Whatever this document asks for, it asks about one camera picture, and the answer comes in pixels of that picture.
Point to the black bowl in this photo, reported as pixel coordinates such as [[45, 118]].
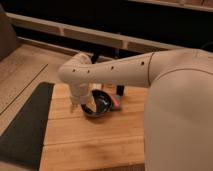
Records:
[[103, 104]]

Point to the dark floor mat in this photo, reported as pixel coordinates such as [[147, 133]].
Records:
[[22, 142]]

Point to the white railing frame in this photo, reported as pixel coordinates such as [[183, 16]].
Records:
[[89, 35]]

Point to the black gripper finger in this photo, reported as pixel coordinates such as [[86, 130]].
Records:
[[120, 90]]

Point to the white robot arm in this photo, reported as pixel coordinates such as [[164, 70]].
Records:
[[178, 111]]

